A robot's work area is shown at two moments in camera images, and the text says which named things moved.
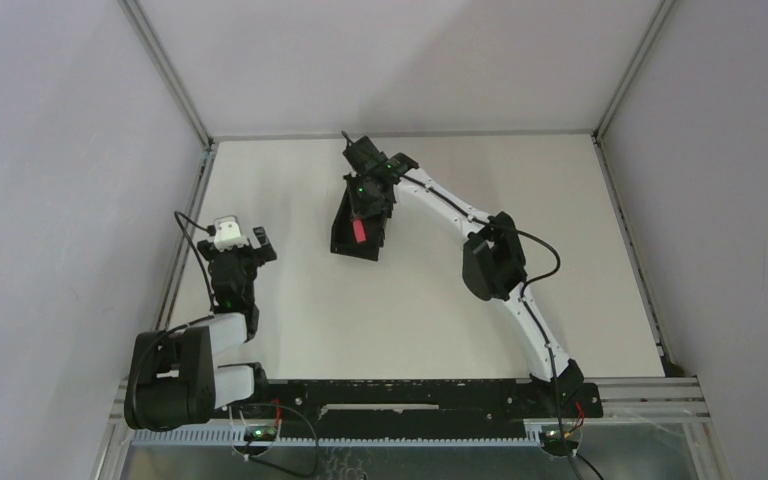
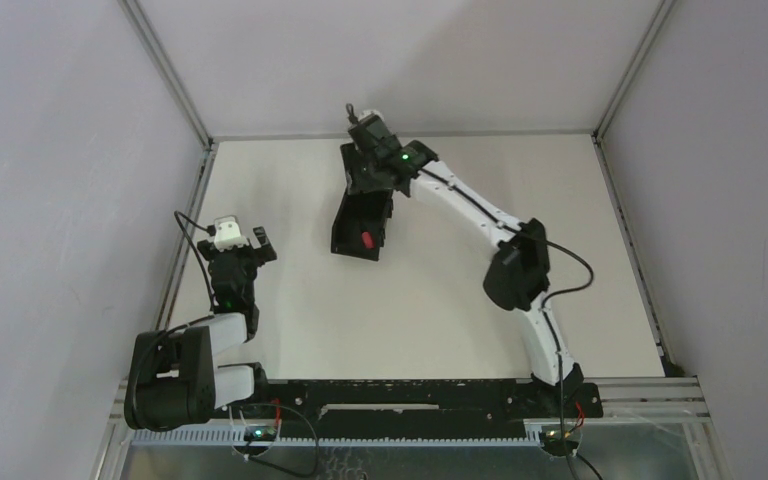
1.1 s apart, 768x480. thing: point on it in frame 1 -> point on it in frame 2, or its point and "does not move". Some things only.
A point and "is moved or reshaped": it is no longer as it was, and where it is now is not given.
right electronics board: x=556 y=446 does not move
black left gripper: x=234 y=250 does not move
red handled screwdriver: x=359 y=231 is moved or reshaped
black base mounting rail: x=424 y=409 does not move
